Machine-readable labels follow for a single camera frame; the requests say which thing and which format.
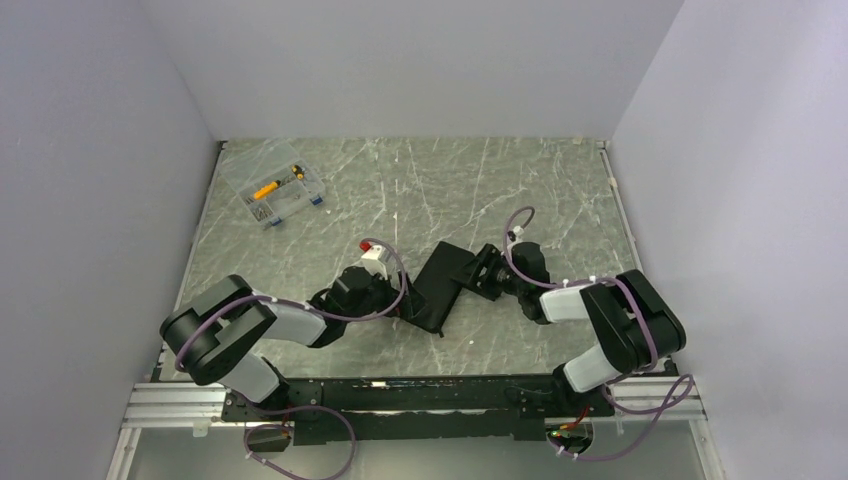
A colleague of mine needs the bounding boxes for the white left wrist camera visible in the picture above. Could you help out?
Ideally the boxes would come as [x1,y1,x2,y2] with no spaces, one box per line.
[359,241,390,279]

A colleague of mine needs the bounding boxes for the small black yellow tool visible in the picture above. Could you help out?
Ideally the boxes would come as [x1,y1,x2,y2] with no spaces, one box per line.
[290,164,306,180]

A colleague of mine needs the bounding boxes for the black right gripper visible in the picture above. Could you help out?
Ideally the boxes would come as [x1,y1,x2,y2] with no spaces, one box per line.
[450,245,526,303]

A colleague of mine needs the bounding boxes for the black zippered tool case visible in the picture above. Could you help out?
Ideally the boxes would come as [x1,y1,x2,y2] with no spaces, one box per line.
[396,241,475,337]

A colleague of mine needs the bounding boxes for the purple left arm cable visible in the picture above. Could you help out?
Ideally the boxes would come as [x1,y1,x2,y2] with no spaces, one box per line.
[173,238,408,374]

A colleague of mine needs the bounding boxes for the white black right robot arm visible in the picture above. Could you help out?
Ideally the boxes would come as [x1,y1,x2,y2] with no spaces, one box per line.
[453,242,687,415]

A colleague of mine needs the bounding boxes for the yellow handled screwdriver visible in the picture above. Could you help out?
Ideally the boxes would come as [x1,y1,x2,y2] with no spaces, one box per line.
[252,180,282,201]

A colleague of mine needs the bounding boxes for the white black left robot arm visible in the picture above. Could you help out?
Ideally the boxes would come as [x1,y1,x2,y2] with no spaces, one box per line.
[159,266,429,420]

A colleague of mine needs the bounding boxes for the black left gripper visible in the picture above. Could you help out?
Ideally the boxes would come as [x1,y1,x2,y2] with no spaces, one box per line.
[344,266,430,323]

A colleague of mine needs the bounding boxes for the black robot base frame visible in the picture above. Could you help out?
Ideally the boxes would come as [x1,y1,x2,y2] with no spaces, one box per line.
[221,374,613,446]

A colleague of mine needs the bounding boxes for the clear plastic organizer box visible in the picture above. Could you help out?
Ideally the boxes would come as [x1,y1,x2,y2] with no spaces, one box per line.
[219,139,325,229]

